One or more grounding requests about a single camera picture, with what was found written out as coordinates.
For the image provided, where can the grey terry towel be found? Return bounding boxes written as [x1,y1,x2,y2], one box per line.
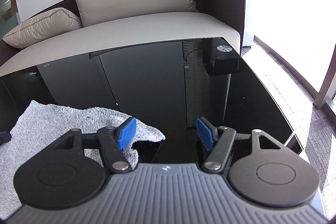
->
[1,101,166,219]

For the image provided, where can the small beige side cushion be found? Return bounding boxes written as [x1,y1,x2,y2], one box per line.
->
[2,8,82,49]

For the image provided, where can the dark brown sofa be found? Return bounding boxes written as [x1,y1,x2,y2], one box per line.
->
[1,0,245,76]

